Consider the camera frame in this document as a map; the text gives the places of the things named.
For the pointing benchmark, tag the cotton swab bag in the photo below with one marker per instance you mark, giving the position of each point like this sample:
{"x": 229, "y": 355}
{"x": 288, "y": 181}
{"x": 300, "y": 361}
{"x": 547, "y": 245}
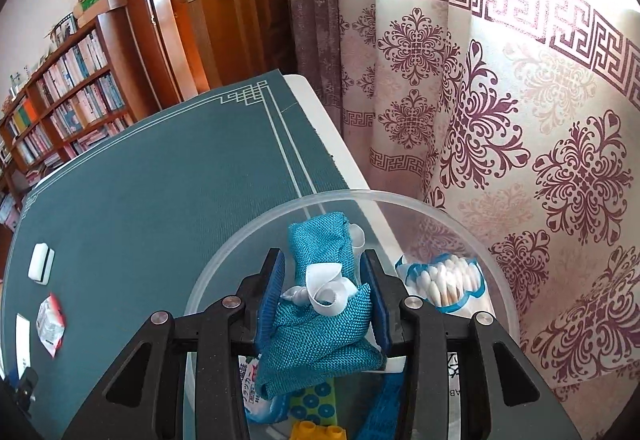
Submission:
{"x": 450, "y": 280}

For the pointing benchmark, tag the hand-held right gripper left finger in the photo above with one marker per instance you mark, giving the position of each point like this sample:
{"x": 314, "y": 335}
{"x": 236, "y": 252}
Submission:
{"x": 271, "y": 305}

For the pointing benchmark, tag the blue soda biscuit packet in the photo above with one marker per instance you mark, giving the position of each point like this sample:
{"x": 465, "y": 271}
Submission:
{"x": 252, "y": 400}

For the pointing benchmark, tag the wooden door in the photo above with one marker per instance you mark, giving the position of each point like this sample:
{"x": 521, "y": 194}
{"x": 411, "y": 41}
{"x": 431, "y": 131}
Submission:
{"x": 240, "y": 34}

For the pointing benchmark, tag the yellow toy brick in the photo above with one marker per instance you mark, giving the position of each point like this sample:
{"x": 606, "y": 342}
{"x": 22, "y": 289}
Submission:
{"x": 317, "y": 434}

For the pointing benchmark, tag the brown cardboard box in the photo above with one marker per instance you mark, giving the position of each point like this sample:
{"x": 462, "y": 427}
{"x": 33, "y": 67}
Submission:
{"x": 100, "y": 8}

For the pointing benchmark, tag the white rectangular block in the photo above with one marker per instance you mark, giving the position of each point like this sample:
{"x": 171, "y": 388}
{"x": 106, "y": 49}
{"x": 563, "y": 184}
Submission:
{"x": 40, "y": 262}

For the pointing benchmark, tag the small orange white packet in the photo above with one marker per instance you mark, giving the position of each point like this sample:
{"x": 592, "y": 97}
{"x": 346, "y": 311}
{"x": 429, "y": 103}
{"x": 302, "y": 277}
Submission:
{"x": 50, "y": 325}

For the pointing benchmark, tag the clear plastic container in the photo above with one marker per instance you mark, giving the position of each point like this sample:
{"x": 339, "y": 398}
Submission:
{"x": 215, "y": 270}

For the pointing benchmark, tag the rows of books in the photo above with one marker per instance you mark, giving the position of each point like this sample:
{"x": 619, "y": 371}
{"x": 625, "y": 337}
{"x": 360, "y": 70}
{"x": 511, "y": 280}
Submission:
{"x": 75, "y": 84}

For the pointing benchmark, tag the teal table mat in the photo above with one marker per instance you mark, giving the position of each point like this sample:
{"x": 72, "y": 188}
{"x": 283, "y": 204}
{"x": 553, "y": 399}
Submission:
{"x": 150, "y": 195}

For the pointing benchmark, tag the wooden bookshelf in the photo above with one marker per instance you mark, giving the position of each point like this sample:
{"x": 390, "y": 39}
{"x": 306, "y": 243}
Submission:
{"x": 117, "y": 49}

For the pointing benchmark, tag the black photo frame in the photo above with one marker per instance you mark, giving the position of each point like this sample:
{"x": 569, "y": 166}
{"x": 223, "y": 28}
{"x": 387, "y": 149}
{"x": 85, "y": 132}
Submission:
{"x": 65, "y": 29}

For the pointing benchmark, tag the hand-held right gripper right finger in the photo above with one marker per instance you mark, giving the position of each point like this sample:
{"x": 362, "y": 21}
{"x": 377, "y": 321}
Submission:
{"x": 377, "y": 310}

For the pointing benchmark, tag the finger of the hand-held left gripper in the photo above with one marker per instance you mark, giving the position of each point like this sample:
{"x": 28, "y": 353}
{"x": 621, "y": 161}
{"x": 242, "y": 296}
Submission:
{"x": 22, "y": 390}

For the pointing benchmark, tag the teal mesh pouch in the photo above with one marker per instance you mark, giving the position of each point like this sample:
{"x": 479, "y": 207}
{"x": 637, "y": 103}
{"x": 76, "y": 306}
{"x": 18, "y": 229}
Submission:
{"x": 320, "y": 335}

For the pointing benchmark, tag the white carton box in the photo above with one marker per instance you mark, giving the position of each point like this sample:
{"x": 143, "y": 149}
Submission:
{"x": 22, "y": 340}

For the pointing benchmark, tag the patterned purple curtain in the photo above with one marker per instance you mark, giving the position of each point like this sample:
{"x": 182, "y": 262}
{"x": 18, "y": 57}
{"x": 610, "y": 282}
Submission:
{"x": 500, "y": 119}

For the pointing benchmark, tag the wooden door frame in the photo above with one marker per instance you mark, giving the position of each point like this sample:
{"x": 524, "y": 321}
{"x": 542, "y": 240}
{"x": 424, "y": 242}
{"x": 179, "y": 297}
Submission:
{"x": 145, "y": 19}

